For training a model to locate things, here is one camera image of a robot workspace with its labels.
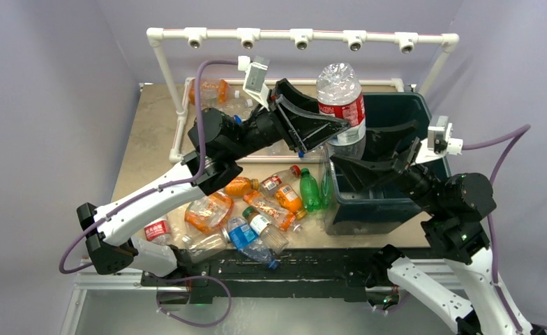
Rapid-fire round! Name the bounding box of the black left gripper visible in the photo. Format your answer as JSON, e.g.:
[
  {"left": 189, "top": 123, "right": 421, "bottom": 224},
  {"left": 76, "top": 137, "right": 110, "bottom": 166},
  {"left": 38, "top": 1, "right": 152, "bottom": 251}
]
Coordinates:
[{"left": 226, "top": 80, "right": 350, "bottom": 162}]

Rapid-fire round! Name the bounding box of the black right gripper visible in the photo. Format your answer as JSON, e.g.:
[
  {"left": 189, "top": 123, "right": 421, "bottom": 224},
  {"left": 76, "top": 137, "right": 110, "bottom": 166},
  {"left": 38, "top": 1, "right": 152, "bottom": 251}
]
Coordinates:
[{"left": 329, "top": 117, "right": 444, "bottom": 213}]

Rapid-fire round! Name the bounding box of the large red label water bottle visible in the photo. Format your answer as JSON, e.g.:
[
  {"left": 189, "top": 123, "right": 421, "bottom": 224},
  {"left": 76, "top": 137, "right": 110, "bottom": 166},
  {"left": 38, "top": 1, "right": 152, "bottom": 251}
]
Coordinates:
[{"left": 315, "top": 63, "right": 366, "bottom": 159}]

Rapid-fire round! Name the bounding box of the green plastic bottle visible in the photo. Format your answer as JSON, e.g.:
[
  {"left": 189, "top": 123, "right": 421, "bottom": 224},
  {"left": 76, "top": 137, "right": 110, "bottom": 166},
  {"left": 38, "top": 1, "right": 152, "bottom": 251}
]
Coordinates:
[{"left": 299, "top": 168, "right": 322, "bottom": 212}]

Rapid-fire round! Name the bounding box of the orange juice bottle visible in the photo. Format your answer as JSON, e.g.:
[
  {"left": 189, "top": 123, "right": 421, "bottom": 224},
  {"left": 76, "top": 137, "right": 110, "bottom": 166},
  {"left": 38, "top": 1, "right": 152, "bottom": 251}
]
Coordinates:
[{"left": 274, "top": 184, "right": 307, "bottom": 220}]

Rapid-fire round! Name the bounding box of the small orange bottle amber cap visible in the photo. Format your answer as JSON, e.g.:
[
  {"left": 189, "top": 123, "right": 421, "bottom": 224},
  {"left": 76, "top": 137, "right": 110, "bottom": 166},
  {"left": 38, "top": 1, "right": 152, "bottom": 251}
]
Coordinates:
[{"left": 223, "top": 177, "right": 260, "bottom": 198}]

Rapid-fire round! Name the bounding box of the long orange white label bottle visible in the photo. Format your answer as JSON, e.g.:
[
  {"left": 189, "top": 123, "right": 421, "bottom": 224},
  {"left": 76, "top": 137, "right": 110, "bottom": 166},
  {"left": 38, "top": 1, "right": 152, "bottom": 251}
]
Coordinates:
[{"left": 242, "top": 190, "right": 302, "bottom": 232}]

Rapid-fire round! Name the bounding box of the green cap white label bottle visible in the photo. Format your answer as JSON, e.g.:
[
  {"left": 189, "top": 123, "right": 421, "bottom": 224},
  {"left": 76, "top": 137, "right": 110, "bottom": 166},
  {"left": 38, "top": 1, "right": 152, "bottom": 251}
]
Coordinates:
[{"left": 242, "top": 207, "right": 289, "bottom": 254}]

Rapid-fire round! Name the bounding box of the red cap red label bottle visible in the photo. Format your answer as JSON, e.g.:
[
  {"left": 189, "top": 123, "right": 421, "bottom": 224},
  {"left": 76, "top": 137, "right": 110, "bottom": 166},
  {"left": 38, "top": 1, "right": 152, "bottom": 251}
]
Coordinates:
[{"left": 260, "top": 165, "right": 301, "bottom": 196}]

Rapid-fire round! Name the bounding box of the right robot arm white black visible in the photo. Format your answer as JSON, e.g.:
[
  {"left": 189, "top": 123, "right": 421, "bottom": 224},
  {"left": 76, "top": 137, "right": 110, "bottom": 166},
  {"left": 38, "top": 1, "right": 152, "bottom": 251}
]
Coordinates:
[{"left": 330, "top": 116, "right": 545, "bottom": 334}]

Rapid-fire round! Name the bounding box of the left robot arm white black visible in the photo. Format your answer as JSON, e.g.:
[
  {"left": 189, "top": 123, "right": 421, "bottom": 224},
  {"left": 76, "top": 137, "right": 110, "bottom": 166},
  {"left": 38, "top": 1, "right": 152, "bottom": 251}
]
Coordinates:
[{"left": 77, "top": 79, "right": 349, "bottom": 285}]

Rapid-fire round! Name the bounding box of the dark green plastic bin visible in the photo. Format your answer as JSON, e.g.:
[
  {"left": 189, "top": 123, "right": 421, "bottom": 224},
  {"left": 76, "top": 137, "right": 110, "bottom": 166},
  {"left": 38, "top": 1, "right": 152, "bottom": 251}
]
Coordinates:
[{"left": 322, "top": 92, "right": 430, "bottom": 235}]

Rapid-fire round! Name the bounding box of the clear bottle white cap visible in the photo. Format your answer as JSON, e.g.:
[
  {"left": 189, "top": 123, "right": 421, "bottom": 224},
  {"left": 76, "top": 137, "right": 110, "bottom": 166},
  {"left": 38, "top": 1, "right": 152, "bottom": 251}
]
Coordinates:
[{"left": 213, "top": 89, "right": 257, "bottom": 121}]

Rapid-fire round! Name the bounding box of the orange label bottle far corner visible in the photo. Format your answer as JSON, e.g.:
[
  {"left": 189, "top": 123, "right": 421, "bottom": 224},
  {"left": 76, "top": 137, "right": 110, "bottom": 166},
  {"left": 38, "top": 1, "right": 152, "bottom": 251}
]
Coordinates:
[{"left": 199, "top": 78, "right": 236, "bottom": 108}]

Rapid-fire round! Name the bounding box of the large orange label crushed bottle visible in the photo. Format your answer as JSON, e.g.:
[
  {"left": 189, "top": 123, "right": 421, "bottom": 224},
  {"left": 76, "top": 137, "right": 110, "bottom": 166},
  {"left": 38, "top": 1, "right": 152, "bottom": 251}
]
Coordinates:
[{"left": 184, "top": 191, "right": 234, "bottom": 234}]

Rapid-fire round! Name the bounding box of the blue label water bottle front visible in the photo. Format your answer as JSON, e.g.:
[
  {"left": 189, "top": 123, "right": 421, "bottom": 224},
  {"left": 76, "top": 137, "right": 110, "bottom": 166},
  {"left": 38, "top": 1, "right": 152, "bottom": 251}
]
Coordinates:
[{"left": 226, "top": 216, "right": 279, "bottom": 269}]

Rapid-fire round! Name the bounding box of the clear crushed bottle front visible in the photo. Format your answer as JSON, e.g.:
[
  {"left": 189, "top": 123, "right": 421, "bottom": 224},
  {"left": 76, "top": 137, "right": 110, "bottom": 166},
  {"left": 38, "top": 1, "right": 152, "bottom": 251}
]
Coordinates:
[{"left": 181, "top": 230, "right": 230, "bottom": 264}]

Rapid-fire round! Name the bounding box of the clear bottle red cap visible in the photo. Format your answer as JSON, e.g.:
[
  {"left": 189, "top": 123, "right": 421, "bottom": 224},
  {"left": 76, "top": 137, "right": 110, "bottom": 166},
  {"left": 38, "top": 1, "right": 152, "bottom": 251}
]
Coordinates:
[{"left": 144, "top": 216, "right": 172, "bottom": 246}]

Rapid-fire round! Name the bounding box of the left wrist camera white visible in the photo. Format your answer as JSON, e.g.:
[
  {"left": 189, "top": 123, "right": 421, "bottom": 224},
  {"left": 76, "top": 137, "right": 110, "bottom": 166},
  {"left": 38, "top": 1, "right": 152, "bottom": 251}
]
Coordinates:
[{"left": 237, "top": 56, "right": 270, "bottom": 110}]

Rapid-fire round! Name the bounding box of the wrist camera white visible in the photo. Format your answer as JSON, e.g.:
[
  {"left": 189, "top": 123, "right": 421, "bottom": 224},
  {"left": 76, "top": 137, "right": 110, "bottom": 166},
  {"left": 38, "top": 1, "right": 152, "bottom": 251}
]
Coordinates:
[
  {"left": 415, "top": 116, "right": 463, "bottom": 165},
  {"left": 237, "top": 56, "right": 270, "bottom": 110}
]

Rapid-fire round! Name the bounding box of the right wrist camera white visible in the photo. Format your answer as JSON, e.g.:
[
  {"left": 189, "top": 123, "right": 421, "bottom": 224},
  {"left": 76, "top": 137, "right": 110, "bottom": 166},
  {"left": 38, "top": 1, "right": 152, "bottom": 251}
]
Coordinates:
[{"left": 415, "top": 116, "right": 463, "bottom": 165}]

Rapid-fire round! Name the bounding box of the white PVC pipe frame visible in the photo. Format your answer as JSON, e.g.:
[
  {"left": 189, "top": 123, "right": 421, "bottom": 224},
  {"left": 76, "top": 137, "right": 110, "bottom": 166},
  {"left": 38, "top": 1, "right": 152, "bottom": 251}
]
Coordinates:
[{"left": 146, "top": 27, "right": 460, "bottom": 164}]

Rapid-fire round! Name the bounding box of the black table front rail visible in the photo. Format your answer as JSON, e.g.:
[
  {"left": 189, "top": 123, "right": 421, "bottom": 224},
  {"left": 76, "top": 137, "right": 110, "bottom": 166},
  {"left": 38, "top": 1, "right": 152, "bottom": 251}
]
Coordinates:
[{"left": 141, "top": 248, "right": 378, "bottom": 304}]

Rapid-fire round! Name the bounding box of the purple cable loop below table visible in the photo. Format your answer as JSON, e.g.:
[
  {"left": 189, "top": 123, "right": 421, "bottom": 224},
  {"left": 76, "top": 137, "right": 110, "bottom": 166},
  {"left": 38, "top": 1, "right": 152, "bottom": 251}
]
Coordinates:
[{"left": 156, "top": 276, "right": 233, "bottom": 329}]

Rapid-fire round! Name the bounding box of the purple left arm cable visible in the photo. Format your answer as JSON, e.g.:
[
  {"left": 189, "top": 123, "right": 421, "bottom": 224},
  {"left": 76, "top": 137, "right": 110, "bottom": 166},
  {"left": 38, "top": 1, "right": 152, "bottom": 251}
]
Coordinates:
[{"left": 59, "top": 59, "right": 240, "bottom": 275}]

